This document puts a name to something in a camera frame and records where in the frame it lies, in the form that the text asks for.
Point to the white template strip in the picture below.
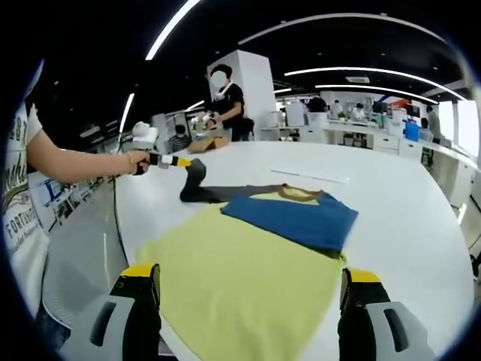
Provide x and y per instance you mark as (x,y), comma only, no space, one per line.
(308,176)

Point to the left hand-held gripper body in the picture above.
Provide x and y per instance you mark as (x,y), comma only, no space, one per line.
(144,135)

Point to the person's left hand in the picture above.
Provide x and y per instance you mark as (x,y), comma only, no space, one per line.
(137,163)

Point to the blue container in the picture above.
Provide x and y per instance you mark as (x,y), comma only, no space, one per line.
(412,129)

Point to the grey mesh chair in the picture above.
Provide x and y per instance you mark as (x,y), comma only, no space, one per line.
(82,293)

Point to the short ceiling light strip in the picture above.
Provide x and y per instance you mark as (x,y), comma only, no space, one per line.
(376,89)

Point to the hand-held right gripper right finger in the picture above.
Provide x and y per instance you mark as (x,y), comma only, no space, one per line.
(398,327)

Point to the yellow grey blue garment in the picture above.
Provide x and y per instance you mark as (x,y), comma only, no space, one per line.
(244,270)

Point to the bright ceiling light strip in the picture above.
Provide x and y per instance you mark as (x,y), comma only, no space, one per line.
(169,28)

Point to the long ceiling light strip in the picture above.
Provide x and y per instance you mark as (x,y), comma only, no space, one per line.
(376,73)

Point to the brown cardboard box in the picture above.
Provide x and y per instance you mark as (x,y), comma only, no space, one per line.
(208,144)

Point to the person's white printed shirt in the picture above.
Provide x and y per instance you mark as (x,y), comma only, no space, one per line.
(22,210)

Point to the person's blue jeans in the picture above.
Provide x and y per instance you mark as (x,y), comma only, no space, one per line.
(52,334)

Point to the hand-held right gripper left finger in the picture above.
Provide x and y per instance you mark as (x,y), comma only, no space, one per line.
(112,323)

